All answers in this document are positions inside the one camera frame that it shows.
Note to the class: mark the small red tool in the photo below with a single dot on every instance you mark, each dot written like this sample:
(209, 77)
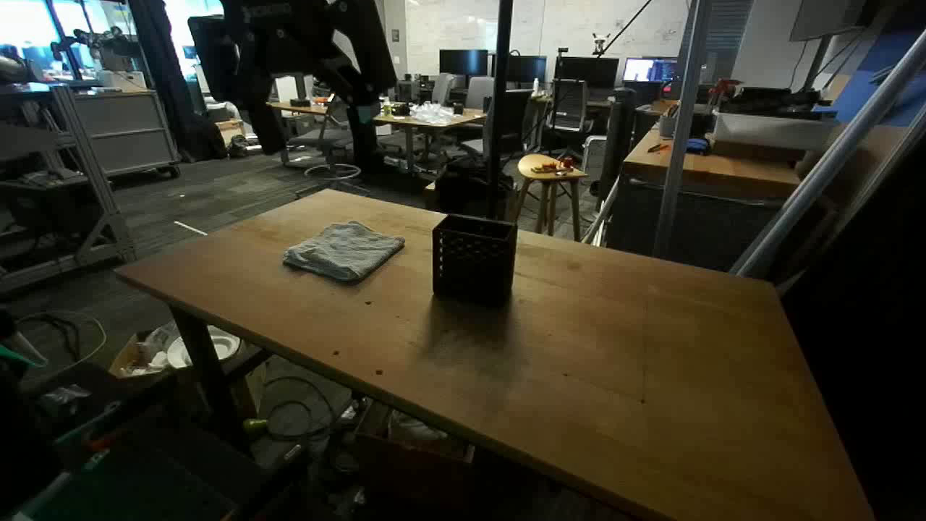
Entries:
(552, 165)

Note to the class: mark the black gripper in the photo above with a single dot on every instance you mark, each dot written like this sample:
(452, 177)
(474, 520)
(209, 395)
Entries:
(365, 135)

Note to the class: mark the grey metal shelving rack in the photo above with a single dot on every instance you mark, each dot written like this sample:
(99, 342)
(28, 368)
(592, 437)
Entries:
(89, 175)

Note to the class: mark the silver vertical metal post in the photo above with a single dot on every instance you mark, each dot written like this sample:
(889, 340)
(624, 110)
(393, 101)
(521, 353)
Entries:
(680, 126)

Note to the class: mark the black table leg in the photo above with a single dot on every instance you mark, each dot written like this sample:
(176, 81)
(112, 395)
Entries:
(204, 370)

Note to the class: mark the black vertical pole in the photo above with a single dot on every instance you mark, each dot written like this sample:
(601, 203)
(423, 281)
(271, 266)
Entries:
(500, 97)

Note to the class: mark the white towel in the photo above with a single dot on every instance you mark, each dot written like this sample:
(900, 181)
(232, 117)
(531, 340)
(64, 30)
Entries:
(346, 250)

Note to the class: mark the cardboard box with white items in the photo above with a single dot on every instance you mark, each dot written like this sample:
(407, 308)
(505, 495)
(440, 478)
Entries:
(154, 353)

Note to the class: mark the lit computer monitor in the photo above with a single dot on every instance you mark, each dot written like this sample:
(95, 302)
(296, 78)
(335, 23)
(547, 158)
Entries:
(653, 69)

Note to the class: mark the black perforated box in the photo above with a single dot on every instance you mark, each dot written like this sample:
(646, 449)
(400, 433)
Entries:
(474, 260)

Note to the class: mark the grey wheeled cabinet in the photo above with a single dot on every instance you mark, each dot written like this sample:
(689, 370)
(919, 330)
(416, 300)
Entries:
(126, 130)

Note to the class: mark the dark computer monitor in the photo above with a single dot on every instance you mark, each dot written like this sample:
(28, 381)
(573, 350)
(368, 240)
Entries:
(465, 61)
(529, 67)
(585, 69)

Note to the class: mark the wooden office desk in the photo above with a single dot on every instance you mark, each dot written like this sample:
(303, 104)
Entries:
(430, 120)
(309, 109)

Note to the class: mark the silver diagonal metal bar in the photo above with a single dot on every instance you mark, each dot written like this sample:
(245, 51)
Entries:
(830, 159)

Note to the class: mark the blue wall panel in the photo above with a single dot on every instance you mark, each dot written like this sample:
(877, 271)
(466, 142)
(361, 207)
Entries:
(883, 77)

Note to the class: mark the round wooden stool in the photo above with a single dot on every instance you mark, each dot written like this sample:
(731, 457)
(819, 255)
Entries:
(552, 169)

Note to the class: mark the wooden workbench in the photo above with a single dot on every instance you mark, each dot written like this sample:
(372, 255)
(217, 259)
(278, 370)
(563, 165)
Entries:
(711, 175)

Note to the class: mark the grey office chair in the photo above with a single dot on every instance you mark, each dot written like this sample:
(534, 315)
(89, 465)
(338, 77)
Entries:
(568, 104)

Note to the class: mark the white bin on workbench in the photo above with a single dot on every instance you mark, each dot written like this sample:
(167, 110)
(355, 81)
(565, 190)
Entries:
(770, 130)

